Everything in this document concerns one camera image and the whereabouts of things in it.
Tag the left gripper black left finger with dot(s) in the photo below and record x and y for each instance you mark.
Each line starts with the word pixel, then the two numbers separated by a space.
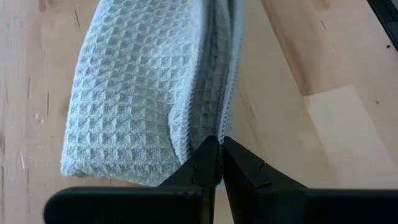
pixel 202 171

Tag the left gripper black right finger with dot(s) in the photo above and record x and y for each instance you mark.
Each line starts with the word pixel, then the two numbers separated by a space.
pixel 248 174

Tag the grey waffle microfiber towel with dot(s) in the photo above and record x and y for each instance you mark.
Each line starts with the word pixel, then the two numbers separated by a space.
pixel 130 93

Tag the black metal table frame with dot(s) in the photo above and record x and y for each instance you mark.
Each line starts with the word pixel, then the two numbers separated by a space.
pixel 385 18

